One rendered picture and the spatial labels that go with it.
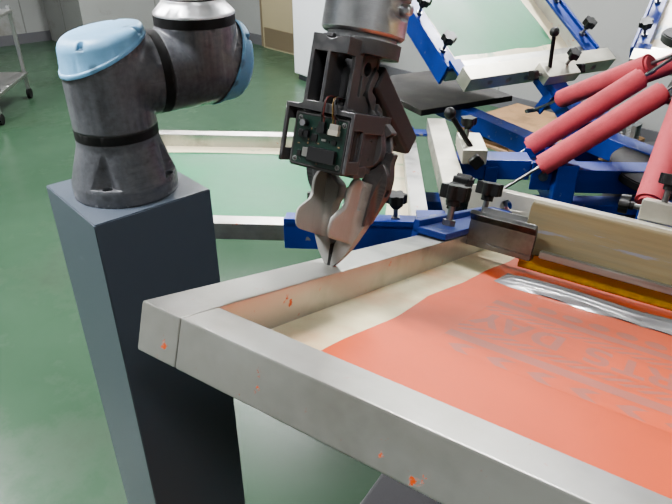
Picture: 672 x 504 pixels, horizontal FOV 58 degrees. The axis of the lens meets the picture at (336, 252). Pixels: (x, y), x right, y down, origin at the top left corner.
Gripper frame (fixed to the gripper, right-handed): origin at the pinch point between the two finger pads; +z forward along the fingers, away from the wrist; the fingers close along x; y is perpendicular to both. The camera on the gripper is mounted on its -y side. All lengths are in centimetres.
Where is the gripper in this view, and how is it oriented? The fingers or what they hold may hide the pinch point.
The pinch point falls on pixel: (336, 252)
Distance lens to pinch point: 61.0
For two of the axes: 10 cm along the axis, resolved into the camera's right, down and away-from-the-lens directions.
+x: 8.4, 2.7, -4.7
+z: -1.7, 9.6, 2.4
